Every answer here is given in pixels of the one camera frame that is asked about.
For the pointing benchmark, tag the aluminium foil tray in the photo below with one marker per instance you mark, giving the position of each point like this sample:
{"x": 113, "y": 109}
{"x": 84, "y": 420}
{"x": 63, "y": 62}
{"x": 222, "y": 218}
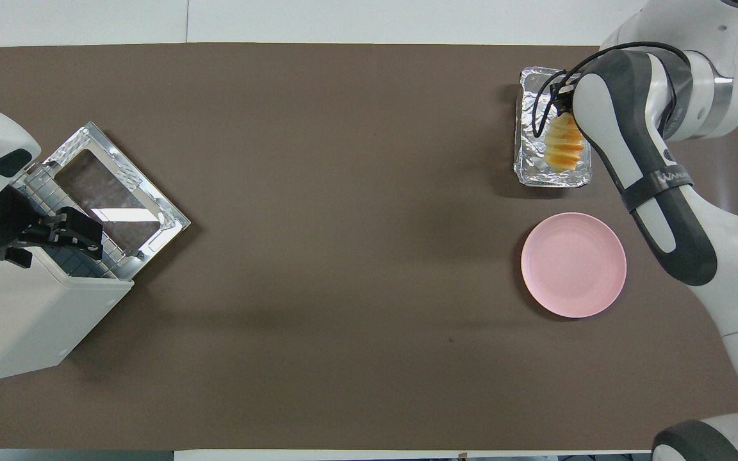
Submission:
{"x": 535, "y": 160}

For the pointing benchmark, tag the brown paper table mat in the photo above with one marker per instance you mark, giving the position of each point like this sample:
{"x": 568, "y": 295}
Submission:
{"x": 343, "y": 256}

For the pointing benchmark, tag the sliced orange bread loaf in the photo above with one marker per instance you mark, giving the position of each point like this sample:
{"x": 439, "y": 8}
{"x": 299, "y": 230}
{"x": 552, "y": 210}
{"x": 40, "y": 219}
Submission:
{"x": 564, "y": 150}

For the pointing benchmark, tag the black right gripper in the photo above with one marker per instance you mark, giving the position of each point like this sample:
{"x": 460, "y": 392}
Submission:
{"x": 562, "y": 93}

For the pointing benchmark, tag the white toaster oven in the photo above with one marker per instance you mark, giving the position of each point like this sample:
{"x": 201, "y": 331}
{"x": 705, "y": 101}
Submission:
{"x": 23, "y": 320}

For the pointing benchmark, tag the glass oven door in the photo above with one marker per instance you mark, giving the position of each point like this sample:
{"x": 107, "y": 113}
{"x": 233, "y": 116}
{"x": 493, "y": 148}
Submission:
{"x": 113, "y": 198}

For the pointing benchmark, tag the pink round plate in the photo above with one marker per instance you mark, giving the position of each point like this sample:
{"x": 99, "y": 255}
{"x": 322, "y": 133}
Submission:
{"x": 574, "y": 266}

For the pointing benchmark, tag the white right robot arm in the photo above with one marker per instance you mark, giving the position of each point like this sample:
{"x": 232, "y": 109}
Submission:
{"x": 664, "y": 211}

